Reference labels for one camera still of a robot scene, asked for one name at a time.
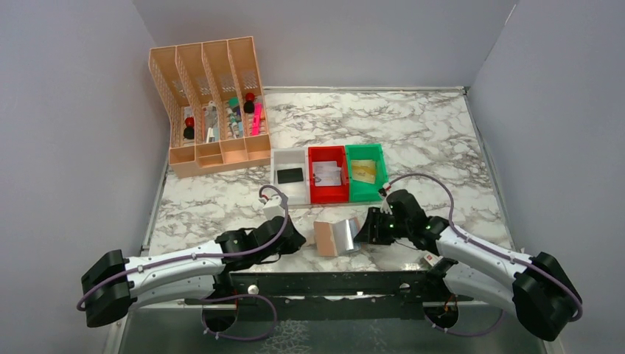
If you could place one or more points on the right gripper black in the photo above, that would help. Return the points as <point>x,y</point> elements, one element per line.
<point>373,234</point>

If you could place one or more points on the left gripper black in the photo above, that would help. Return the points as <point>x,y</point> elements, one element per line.
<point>295,242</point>

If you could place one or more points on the brown leather card holder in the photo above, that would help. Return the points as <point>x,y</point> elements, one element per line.
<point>336,239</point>

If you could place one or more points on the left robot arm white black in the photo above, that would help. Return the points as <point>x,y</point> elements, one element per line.
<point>116,284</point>

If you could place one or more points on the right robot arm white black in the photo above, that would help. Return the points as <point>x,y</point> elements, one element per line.
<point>534,289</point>

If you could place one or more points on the black card in white bin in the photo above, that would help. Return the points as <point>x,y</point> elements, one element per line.
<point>290,175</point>

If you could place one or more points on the white card in red bin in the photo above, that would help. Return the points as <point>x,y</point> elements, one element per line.
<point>326,174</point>

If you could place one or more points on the white label with red mark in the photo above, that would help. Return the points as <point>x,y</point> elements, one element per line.
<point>431,259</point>

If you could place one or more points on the green plastic bin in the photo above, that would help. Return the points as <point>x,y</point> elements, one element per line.
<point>363,192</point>

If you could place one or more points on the white plastic bin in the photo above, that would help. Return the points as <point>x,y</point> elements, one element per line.
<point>298,193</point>

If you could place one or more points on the red plastic bin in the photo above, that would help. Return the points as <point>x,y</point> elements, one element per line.
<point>331,192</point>

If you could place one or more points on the pink highlighter marker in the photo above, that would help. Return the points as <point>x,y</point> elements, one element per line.
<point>256,124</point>

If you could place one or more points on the red black stamp right slot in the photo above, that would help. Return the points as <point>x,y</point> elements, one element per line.
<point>249,104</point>

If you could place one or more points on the red black stamp slot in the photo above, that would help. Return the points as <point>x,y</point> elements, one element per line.
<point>189,130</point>
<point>249,104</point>

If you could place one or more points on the red black stamp left slot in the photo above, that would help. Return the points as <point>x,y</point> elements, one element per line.
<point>189,130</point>

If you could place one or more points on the peach plastic desk organizer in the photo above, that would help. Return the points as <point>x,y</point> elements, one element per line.
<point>209,80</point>

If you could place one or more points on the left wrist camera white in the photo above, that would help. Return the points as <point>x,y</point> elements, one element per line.
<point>275,206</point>

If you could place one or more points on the black mounting rail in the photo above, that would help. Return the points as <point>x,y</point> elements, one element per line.
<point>318,296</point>

